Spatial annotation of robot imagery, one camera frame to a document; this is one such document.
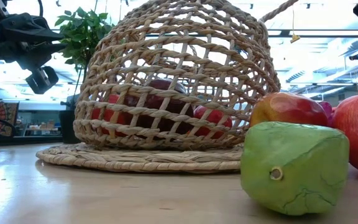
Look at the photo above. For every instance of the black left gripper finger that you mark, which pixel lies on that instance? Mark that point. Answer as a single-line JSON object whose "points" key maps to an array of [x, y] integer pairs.
{"points": [[39, 54], [30, 29]]}

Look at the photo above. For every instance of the small red apple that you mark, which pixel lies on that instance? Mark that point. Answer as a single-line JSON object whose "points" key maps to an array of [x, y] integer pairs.
{"points": [[117, 117]]}

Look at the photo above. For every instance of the red yellow apple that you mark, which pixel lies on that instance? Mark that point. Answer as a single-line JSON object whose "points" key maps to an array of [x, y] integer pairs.
{"points": [[287, 107]]}

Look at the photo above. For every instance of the dark maroon apple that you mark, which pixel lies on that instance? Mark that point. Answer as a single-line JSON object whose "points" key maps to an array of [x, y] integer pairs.
{"points": [[166, 104]]}

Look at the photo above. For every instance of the green cucumber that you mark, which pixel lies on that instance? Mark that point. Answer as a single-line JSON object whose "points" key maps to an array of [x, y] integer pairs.
{"points": [[294, 186]]}

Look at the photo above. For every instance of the green plant in black pot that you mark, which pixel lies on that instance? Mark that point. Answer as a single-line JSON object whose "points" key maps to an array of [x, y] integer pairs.
{"points": [[79, 34]]}

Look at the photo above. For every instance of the dark ceiling fixture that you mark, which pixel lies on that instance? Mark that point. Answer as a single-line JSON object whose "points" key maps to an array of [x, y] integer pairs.
{"points": [[356, 56]]}

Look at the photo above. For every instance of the colourful patterned picture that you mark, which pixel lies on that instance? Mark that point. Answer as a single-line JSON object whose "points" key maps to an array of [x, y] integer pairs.
{"points": [[8, 109]]}

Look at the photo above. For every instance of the shelf with small items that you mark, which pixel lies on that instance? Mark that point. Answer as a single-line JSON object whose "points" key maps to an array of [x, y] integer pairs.
{"points": [[42, 128]]}

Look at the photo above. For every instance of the purple grape bunch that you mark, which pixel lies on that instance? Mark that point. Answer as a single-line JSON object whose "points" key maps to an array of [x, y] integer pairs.
{"points": [[325, 109]]}

